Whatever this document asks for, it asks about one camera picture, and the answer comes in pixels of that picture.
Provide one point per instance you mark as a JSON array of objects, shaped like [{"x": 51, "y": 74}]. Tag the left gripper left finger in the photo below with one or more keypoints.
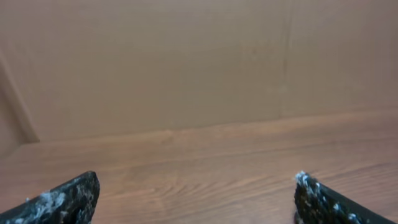
[{"x": 73, "y": 202}]

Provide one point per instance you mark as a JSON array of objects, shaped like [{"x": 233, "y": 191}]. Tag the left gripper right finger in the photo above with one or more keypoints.
[{"x": 316, "y": 203}]

